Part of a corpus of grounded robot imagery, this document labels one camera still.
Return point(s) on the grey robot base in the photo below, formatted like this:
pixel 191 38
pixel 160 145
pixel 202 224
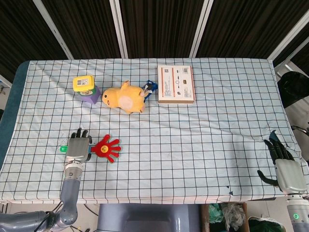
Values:
pixel 148 218

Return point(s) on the yellow plush toy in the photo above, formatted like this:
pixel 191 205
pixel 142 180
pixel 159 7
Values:
pixel 124 97

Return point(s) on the white and orange cardboard box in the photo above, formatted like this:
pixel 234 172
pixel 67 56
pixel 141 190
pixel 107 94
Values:
pixel 176 85

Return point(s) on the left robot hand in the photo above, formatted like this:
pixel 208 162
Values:
pixel 77 148

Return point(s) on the green plastic bag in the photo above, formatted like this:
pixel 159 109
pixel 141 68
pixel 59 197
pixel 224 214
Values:
pixel 265 224

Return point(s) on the yellow-lidded green purple container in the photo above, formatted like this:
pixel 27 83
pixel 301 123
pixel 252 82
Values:
pixel 85 89

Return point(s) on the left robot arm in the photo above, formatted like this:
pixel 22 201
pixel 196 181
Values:
pixel 65 195

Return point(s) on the black plastic bag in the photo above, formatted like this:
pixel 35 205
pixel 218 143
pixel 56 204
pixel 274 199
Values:
pixel 295 89

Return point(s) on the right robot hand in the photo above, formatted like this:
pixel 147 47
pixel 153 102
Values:
pixel 287 174

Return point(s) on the white black-grid tablecloth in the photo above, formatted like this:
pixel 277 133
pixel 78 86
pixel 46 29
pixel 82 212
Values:
pixel 154 135

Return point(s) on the brown cardboard box with rubbish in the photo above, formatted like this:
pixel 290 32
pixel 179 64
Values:
pixel 225 217

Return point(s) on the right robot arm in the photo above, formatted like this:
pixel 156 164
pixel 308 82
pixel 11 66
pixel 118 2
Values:
pixel 297 212

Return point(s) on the red hand-shaped clapper toy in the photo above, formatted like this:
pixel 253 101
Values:
pixel 105 148

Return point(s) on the white metal frame post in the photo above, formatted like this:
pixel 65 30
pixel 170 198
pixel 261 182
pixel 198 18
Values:
pixel 288 35
pixel 119 29
pixel 200 27
pixel 51 27

